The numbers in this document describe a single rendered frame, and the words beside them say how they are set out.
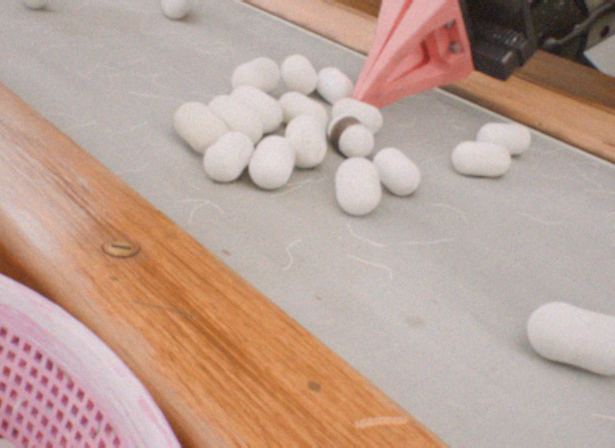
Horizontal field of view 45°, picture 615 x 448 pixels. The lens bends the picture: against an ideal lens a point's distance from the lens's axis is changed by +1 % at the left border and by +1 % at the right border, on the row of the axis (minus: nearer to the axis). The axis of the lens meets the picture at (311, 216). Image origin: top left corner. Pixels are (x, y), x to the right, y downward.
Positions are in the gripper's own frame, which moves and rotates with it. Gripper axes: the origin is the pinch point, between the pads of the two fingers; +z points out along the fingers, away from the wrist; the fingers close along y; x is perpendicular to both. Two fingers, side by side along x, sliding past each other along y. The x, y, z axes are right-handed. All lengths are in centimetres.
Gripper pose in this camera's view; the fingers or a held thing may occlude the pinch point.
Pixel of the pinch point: (366, 96)
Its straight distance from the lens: 44.6
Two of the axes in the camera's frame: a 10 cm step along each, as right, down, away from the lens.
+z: -6.6, 7.3, -1.9
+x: 3.5, 5.2, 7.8
